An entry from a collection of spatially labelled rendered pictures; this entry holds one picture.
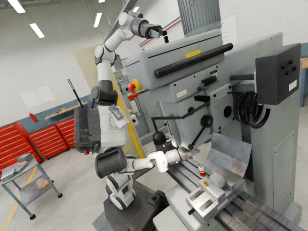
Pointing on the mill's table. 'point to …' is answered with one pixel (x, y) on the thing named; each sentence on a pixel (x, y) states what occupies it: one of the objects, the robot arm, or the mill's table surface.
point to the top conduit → (192, 60)
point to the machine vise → (203, 202)
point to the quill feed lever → (206, 119)
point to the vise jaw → (212, 189)
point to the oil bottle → (201, 171)
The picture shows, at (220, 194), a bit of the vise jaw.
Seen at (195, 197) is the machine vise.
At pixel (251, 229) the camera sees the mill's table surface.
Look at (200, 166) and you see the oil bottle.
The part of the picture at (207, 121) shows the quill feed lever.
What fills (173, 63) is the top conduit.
